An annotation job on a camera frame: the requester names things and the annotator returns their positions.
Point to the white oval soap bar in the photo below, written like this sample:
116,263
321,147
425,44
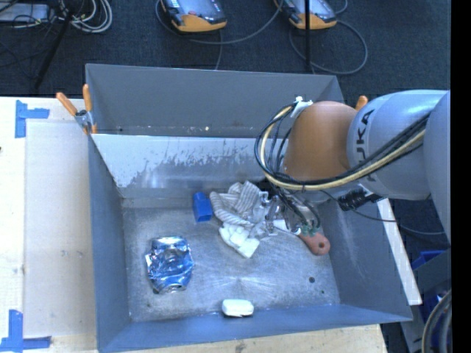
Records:
237,307

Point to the white lumpy foam piece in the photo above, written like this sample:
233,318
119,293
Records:
241,242

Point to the grey metal bin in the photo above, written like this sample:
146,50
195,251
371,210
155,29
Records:
228,274

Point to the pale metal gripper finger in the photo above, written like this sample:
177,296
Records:
265,212
276,208

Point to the crushed blue metal can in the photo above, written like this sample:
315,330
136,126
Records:
170,263

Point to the striped grey white cloth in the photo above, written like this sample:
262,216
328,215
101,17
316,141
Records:
235,204

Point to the small blue block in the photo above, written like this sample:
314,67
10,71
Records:
201,207

